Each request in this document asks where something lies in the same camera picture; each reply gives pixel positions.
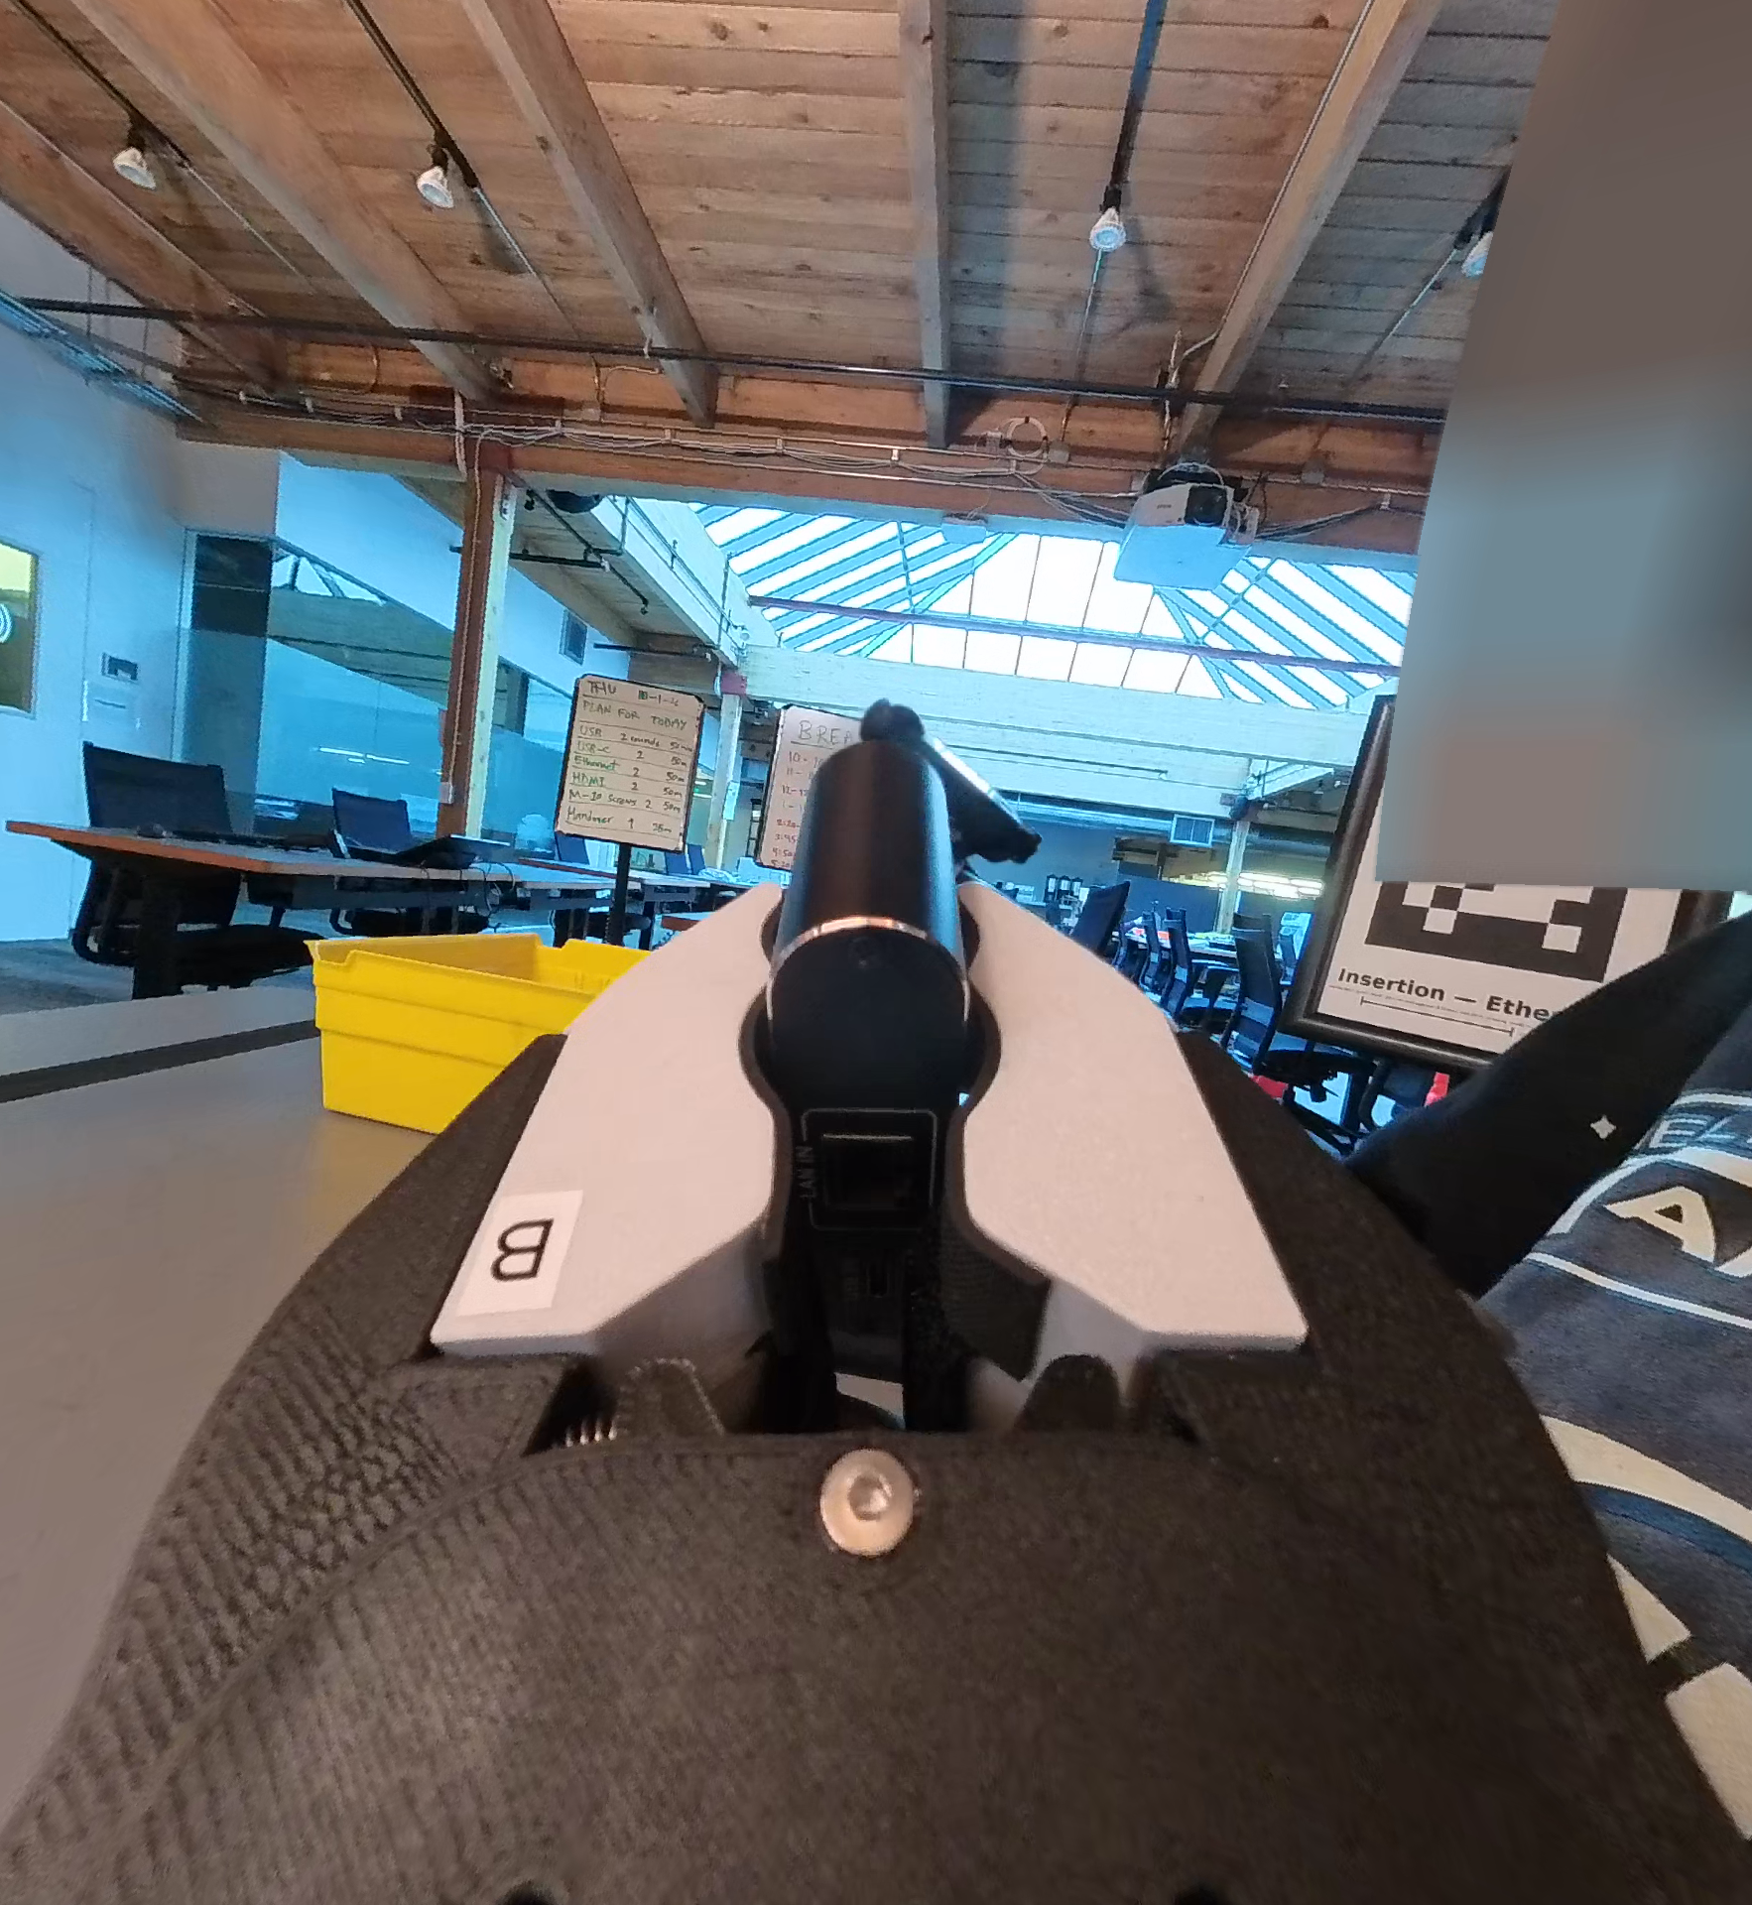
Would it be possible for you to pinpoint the framed black white marker sign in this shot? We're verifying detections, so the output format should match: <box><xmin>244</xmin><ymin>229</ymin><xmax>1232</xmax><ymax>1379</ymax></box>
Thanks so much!
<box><xmin>1277</xmin><ymin>694</ymin><xmax>1736</xmax><ymax>1074</ymax></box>

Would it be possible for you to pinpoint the yellow plastic bin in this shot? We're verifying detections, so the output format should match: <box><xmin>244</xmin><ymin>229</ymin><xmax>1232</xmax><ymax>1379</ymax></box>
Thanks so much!
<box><xmin>304</xmin><ymin>933</ymin><xmax>658</xmax><ymax>1138</ymax></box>

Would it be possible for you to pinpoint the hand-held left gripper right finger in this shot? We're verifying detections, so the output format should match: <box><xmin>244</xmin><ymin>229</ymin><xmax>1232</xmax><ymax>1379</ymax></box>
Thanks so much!
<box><xmin>951</xmin><ymin>882</ymin><xmax>1310</xmax><ymax>1360</ymax></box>

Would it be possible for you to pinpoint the black mesh chair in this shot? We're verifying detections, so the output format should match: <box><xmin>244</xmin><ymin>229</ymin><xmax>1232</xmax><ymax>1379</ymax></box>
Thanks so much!
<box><xmin>69</xmin><ymin>738</ymin><xmax>314</xmax><ymax>987</ymax></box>
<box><xmin>324</xmin><ymin>784</ymin><xmax>508</xmax><ymax>935</ymax></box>

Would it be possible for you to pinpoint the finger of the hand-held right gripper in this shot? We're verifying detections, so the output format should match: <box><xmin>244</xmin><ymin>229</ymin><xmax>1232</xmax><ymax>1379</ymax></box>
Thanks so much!
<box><xmin>913</xmin><ymin>732</ymin><xmax>1046</xmax><ymax>868</ymax></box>

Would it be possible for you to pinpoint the row of black chairs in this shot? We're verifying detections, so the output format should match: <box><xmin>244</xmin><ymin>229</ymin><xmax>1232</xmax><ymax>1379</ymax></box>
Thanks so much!
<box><xmin>1065</xmin><ymin>875</ymin><xmax>1357</xmax><ymax>1151</ymax></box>

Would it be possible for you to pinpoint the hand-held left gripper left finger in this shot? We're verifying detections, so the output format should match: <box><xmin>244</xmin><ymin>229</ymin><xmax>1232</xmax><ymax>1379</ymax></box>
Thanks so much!
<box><xmin>430</xmin><ymin>886</ymin><xmax>790</xmax><ymax>1363</ymax></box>

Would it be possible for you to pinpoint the white ceiling projector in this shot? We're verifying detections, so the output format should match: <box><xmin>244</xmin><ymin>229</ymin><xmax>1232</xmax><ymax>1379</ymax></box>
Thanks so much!
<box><xmin>1110</xmin><ymin>462</ymin><xmax>1260</xmax><ymax>593</ymax></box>

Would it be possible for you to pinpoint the long wooden work table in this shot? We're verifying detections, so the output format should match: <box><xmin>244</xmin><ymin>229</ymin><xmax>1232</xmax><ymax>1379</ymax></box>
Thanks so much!
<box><xmin>2</xmin><ymin>815</ymin><xmax>760</xmax><ymax>1003</ymax></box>

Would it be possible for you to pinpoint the handwritten whiteboard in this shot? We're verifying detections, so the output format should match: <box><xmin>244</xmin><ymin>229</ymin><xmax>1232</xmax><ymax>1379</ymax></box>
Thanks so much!
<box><xmin>549</xmin><ymin>669</ymin><xmax>709</xmax><ymax>856</ymax></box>
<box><xmin>751</xmin><ymin>700</ymin><xmax>865</xmax><ymax>875</ymax></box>

